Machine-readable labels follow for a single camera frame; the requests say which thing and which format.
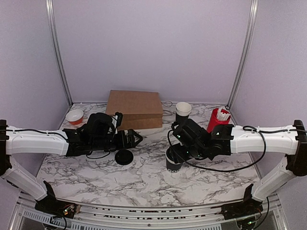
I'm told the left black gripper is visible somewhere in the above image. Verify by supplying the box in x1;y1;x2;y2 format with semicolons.
91;129;143;152

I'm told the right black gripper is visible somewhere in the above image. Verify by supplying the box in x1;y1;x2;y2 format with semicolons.
170;143;209;164

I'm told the single black paper cup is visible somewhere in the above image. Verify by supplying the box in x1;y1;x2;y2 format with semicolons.
165;153;183;173

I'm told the stack of black cup lids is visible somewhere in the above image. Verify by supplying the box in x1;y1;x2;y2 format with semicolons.
115;149;134;165

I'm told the stack of black paper cups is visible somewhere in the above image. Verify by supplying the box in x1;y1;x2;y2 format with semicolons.
175;102;192;124

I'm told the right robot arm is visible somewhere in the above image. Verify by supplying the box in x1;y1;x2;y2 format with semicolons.
165;119;307;215

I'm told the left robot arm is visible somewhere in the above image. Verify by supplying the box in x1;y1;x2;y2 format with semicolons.
0;112;143;213

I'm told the brown paper bag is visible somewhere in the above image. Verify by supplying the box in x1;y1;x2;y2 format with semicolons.
106;90;164;130

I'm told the red cup with sugar packets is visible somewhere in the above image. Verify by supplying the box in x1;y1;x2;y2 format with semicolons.
207;107;231;133

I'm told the orange and white bowl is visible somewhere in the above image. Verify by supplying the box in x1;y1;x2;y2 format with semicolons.
65;109;84;126

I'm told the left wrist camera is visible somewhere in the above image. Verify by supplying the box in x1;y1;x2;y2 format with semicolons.
112;112;123;132

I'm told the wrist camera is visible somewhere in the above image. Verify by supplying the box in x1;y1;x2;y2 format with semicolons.
171;121;180;132
112;112;123;132

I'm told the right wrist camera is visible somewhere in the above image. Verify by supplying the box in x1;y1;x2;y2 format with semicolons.
171;121;180;132

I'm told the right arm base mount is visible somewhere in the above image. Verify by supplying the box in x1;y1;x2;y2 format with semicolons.
221;184;263;220

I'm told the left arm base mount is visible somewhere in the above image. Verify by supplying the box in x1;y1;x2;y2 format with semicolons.
35;181;80;219

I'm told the front aluminium rail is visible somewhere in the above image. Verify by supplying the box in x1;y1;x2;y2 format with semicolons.
9;194;288;230

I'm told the left aluminium frame post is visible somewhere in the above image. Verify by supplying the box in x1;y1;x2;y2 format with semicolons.
45;0;73;107

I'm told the aluminium frame post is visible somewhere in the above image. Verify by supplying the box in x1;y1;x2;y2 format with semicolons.
226;0;259;109
45;0;73;107

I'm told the right aluminium frame post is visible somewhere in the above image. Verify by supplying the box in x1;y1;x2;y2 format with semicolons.
226;0;259;109

